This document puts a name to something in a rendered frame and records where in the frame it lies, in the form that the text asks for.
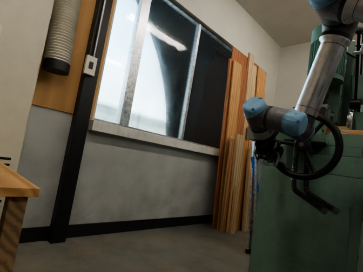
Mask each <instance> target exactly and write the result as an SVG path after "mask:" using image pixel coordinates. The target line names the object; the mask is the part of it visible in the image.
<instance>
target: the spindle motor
mask: <svg viewBox="0 0 363 272"><path fill-rule="evenodd" d="M321 32H322V24H320V25H318V26H316V27H315V28H314V30H313V31H312V38H311V47H310V56H309V61H308V70H307V77H308V74H309V72H310V69H311V67H312V64H313V62H314V59H315V57H316V54H317V52H318V49H319V46H320V44H321V43H320V41H319V38H320V35H321ZM346 52H347V47H346V48H345V49H344V52H343V54H342V56H341V59H340V62H339V64H338V67H337V69H336V71H335V74H334V76H333V79H332V81H331V85H330V87H329V88H331V87H337V86H340V85H342V84H343V83H344V73H345V62H346Z"/></svg>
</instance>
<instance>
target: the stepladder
mask: <svg viewBox="0 0 363 272"><path fill-rule="evenodd" d="M255 150H256V146H255V142H254V141H252V157H251V183H250V204H249V216H248V237H247V249H245V253H246V254H250V253H251V247H252V229H253V224H254V222H255V218H256V209H257V201H258V193H259V185H260V177H261V169H262V165H263V159H259V160H258V161H257V159H256V157H255V155H254V152H255ZM253 207H254V220H253Z"/></svg>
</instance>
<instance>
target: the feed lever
mask: <svg viewBox="0 0 363 272"><path fill-rule="evenodd" d="M355 33H356V34H357V51H360V38H361V34H362V33H363V28H362V27H358V28H357V29H356V31H355ZM359 57H360V55H356V66H355V87H354V99H350V101H349V109H350V110H353V112H357V110H359V109H361V99H357V95H358V76H359Z"/></svg>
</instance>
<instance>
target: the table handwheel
mask: <svg viewBox="0 0 363 272"><path fill-rule="evenodd" d="M316 120H317V121H320V123H319V124H318V125H317V127H316V128H315V133H314V135H315V134H316V133H317V132H318V131H319V130H320V129H321V127H322V126H323V125H324V124H325V125H326V126H327V127H328V128H329V129H330V131H331V132H332V134H333V136H334V140H335V150H334V154H333V156H332V158H331V160H330V161H329V163H328V164H327V165H326V166H324V167H323V168H322V169H320V170H318V171H316V170H315V168H314V166H313V164H312V161H311V158H310V156H309V153H308V151H309V150H310V154H313V153H314V148H313V147H312V146H311V143H310V140H308V141H299V140H295V142H291V141H282V140H278V141H280V144H284V145H291V146H294V148H295V149H296V150H297V151H299V152H301V153H304V156H305V158H306V160H307V162H308V165H309V167H310V170H311V173H297V172H293V171H291V170H289V169H287V168H286V167H284V168H280V167H278V166H276V168H277V169H278V170H279V171H280V172H282V173H283V174H285V175H287V176H289V177H290V178H294V179H298V180H313V179H317V178H320V177H322V176H324V175H326V174H328V173H329V172H330V171H332V170H333V169H334V168H335V167H336V165H337V164H338V163H339V161H340V159H341V157H342V153H343V149H344V142H343V138H342V135H341V132H340V130H339V129H338V127H337V126H336V124H335V123H334V122H333V121H332V120H330V119H329V118H327V117H326V116H324V115H322V114H319V113H318V116H317V118H316Z"/></svg>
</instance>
